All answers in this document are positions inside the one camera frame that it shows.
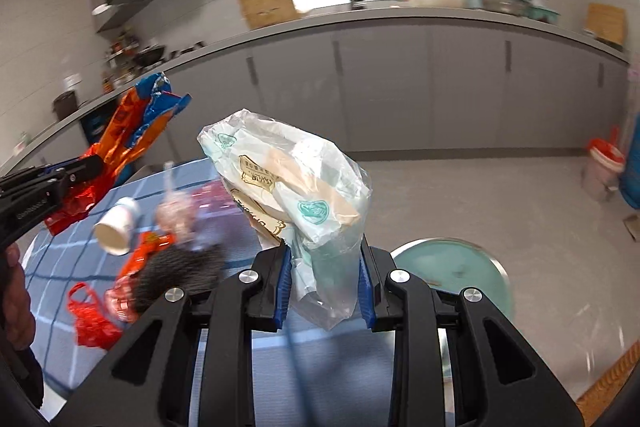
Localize white printed plastic bag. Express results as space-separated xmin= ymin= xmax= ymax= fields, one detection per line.
xmin=198 ymin=108 xmax=372 ymax=331

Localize black white striped cloth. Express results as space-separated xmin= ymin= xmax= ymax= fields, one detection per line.
xmin=132 ymin=245 xmax=226 ymax=314

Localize orange blue snack bag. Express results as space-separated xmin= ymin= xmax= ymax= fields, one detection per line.
xmin=44 ymin=72 xmax=191 ymax=236

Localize green trash bin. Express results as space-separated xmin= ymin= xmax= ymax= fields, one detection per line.
xmin=392 ymin=237 xmax=514 ymax=320

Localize grey kitchen cabinets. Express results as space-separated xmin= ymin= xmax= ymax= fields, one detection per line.
xmin=0 ymin=18 xmax=632 ymax=178

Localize person's left hand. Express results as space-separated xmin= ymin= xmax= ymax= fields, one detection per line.
xmin=2 ymin=243 xmax=36 ymax=351

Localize pink plastic wrapper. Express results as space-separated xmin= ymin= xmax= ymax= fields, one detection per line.
xmin=191 ymin=180 xmax=242 ymax=229

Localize white paper cup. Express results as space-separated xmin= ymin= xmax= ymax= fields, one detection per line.
xmin=93 ymin=197 xmax=140 ymax=256

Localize dark pot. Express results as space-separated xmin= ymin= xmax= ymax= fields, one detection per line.
xmin=52 ymin=90 xmax=78 ymax=121

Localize blue checkered tablecloth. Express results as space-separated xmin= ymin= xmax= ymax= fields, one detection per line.
xmin=24 ymin=159 xmax=393 ymax=426

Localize clear pinkish plastic bag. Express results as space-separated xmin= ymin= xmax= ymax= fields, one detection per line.
xmin=155 ymin=161 xmax=196 ymax=244

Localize orange snack wrapper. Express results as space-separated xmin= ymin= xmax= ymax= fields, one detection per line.
xmin=104 ymin=231 xmax=177 ymax=323

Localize red mesh bag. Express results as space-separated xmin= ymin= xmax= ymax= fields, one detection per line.
xmin=66 ymin=282 xmax=122 ymax=351

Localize spice bottles rack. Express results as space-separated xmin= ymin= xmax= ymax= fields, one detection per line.
xmin=103 ymin=26 xmax=140 ymax=90

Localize black wok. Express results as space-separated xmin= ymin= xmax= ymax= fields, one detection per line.
xmin=132 ymin=46 xmax=166 ymax=68

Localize red white bucket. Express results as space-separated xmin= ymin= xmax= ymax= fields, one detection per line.
xmin=580 ymin=126 xmax=626 ymax=202

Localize cardboard box on counter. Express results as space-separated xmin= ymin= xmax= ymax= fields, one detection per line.
xmin=238 ymin=0 xmax=302 ymax=30

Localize blue gas cylinder by wall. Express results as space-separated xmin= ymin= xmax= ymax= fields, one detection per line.
xmin=620 ymin=116 xmax=640 ymax=210

